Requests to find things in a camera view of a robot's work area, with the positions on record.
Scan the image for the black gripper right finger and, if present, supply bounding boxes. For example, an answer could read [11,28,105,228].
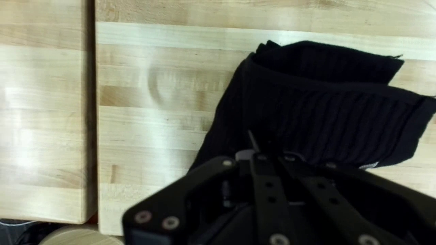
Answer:
[275,154,403,245]

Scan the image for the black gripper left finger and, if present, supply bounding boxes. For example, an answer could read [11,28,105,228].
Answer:
[245,130,294,245]

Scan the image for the black towel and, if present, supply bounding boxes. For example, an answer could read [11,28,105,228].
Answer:
[188,40,436,172]

